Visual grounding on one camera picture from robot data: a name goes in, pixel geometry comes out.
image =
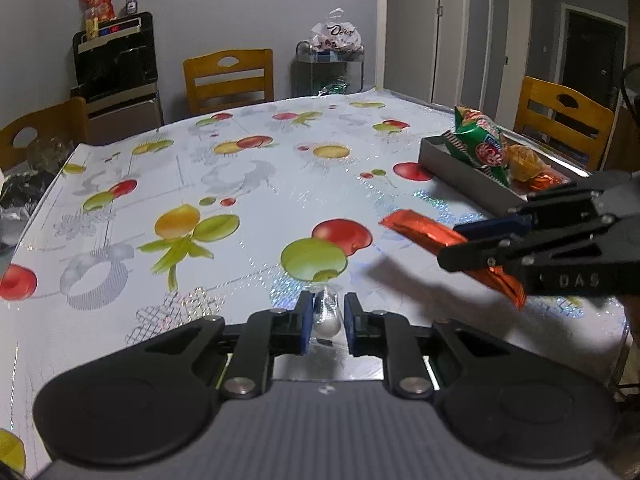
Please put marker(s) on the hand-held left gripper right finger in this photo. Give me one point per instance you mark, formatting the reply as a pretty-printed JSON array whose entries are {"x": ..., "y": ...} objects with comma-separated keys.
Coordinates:
[{"x": 351, "y": 322}]

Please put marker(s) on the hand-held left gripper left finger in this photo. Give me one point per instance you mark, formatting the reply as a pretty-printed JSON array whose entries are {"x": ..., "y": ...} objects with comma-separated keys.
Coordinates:
[{"x": 304, "y": 320}]

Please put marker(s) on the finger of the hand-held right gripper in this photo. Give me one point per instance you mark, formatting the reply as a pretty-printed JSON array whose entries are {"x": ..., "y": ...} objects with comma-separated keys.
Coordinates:
[
  {"x": 492, "y": 229},
  {"x": 480, "y": 257}
]

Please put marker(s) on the white lollipop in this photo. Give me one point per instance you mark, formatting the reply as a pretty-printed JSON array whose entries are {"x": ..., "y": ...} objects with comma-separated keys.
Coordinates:
[{"x": 327, "y": 327}]

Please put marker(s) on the grey cardboard box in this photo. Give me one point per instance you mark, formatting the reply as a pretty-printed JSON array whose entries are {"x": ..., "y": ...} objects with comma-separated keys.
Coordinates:
[{"x": 465, "y": 175}]

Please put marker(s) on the long orange snack bar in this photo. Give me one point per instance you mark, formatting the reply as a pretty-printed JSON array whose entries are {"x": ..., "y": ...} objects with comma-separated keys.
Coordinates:
[{"x": 425, "y": 230}]

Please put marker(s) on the tan pastry packet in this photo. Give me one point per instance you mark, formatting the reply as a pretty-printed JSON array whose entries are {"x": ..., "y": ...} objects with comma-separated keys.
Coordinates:
[{"x": 522, "y": 162}]

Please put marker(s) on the orange wafer packet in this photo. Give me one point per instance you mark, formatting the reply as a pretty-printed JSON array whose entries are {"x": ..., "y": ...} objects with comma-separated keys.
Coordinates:
[{"x": 547, "y": 180}]

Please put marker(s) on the green chip bag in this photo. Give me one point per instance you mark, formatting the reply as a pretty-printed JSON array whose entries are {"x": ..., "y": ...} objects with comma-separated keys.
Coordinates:
[{"x": 480, "y": 150}]

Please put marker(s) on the wooden chair with arched cutout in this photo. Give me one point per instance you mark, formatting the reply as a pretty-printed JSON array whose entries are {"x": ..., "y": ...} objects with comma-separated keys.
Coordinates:
[{"x": 560, "y": 120}]

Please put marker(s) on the fruit print tablecloth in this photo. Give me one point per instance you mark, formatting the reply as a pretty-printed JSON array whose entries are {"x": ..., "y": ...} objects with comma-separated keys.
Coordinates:
[{"x": 200, "y": 170}]

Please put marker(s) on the dark entrance door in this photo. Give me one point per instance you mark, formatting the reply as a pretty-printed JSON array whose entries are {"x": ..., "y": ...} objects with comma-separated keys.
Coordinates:
[{"x": 592, "y": 55}]

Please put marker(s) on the green wrapped candies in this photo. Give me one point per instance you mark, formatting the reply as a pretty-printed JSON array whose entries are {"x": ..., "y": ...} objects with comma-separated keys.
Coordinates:
[{"x": 332, "y": 87}]

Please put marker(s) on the metal utility cart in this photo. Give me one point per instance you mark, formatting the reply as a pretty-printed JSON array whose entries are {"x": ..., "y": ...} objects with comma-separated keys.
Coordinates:
[{"x": 330, "y": 67}]

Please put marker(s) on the wooden chair with oval cutout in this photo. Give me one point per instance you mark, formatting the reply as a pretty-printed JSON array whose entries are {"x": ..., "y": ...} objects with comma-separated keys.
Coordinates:
[{"x": 227, "y": 85}]

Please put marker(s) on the clear printed plastic bag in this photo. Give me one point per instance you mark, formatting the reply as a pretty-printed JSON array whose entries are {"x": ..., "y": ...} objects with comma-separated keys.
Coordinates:
[{"x": 337, "y": 35}]

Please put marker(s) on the clear crumpled plastic bag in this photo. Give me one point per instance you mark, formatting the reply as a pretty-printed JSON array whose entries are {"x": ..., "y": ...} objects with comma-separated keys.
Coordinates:
[{"x": 50, "y": 155}]

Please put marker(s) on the black plastic bag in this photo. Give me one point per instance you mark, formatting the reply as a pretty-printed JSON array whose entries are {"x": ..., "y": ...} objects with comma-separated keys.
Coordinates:
[{"x": 25, "y": 190}]

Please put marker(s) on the black water dispenser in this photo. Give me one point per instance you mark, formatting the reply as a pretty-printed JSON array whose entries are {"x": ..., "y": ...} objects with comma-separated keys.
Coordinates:
[{"x": 120, "y": 70}]

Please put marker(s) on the wooden chair with round cutout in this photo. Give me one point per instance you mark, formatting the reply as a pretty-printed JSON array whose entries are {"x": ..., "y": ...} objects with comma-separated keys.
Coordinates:
[{"x": 55, "y": 125}]

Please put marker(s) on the white door with frame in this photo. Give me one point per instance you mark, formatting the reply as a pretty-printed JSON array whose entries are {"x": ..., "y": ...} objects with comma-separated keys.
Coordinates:
[
  {"x": 450, "y": 35},
  {"x": 515, "y": 60}
]

